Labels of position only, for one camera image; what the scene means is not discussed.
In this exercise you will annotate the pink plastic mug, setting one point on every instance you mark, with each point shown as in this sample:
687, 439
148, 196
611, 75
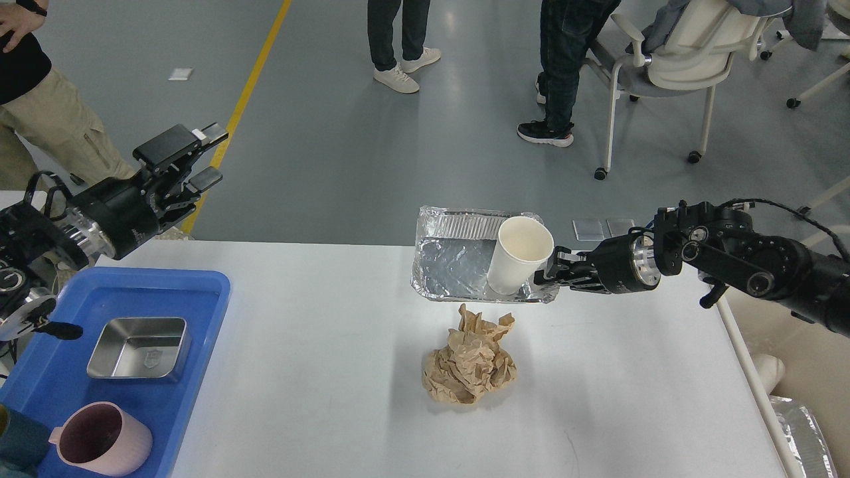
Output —
104, 439

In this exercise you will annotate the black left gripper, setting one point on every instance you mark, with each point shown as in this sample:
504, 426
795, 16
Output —
119, 206

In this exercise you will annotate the person with black sneakers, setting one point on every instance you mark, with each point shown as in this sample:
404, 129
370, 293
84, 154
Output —
568, 28

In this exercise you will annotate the white paper cup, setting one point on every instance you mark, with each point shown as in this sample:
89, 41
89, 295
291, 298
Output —
523, 244

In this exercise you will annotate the square stainless steel tray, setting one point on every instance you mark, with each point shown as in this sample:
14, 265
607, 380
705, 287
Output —
135, 348

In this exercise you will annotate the blue plastic tray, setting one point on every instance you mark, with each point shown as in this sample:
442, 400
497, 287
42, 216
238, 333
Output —
50, 381

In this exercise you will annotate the clear floor plate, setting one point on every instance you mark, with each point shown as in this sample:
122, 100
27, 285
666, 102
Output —
619, 226
588, 230

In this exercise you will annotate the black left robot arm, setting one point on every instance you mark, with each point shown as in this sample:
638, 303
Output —
44, 223

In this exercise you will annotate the aluminium foil tray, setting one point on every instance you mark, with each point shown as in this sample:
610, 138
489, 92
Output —
454, 247

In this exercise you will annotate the white grey office chair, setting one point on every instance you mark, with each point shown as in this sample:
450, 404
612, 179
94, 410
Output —
694, 51

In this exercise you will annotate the cream plastic bin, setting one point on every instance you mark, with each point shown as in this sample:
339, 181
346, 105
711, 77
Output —
816, 364

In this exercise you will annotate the person in khaki trousers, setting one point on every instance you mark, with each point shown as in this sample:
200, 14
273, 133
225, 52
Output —
40, 104

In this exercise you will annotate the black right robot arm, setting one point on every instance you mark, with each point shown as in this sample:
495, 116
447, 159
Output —
721, 243

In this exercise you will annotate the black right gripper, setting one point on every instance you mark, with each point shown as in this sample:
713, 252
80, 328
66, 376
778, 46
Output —
624, 264

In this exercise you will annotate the brown paper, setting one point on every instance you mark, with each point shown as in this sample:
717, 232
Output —
472, 363

